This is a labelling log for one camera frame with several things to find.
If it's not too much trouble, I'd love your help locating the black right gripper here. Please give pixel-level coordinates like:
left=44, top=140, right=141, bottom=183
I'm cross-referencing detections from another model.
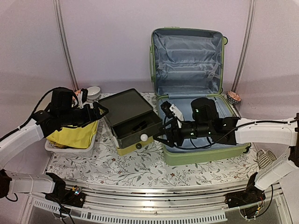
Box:
left=153, top=118, right=212, bottom=147

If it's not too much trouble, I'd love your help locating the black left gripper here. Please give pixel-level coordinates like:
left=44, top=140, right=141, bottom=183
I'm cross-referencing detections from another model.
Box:
left=59, top=101, right=109, bottom=127

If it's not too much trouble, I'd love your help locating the drawer cabinet with dark top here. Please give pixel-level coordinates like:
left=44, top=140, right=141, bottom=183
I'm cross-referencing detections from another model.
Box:
left=98, top=88, right=163, bottom=156

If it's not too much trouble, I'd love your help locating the plain yellow garment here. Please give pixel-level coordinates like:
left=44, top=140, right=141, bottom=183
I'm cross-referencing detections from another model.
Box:
left=46, top=121, right=99, bottom=149

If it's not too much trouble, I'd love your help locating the white plastic mesh basket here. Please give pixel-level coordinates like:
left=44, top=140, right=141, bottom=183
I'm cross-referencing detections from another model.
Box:
left=44, top=121, right=99, bottom=155

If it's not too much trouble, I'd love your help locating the green hard-shell suitcase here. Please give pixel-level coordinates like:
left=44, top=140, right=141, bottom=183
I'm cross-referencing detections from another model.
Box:
left=150, top=28, right=249, bottom=154

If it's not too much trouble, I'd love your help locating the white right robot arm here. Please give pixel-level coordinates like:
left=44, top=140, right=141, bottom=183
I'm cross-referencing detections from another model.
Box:
left=154, top=98, right=299, bottom=208

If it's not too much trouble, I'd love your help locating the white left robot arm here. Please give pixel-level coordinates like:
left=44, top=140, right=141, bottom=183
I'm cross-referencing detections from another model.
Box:
left=0, top=87, right=109, bottom=207

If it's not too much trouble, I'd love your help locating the small white bowl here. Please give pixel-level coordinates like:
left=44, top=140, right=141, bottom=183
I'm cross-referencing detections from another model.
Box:
left=87, top=86, right=101, bottom=100

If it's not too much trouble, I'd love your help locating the floral white tablecloth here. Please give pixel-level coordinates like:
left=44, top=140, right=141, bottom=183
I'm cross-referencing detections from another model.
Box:
left=44, top=92, right=262, bottom=189

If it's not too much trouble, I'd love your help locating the small patterned bowl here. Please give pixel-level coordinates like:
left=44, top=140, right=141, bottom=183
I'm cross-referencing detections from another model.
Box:
left=226, top=91, right=241, bottom=104

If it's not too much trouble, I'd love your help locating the aluminium front rail frame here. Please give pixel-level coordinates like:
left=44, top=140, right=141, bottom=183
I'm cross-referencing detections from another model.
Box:
left=21, top=181, right=292, bottom=224

